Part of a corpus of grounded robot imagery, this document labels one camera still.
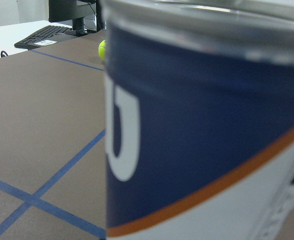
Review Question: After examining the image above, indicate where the yellow tennis ball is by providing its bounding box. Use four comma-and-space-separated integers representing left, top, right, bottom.
98, 40, 106, 61

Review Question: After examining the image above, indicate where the black keyboard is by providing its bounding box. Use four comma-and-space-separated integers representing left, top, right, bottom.
14, 25, 76, 50

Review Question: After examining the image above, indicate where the black computer monitor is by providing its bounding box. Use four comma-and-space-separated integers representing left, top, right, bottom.
48, 0, 106, 37

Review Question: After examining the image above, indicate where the white blue tennis ball can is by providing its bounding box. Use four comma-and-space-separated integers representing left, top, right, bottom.
103, 0, 294, 240

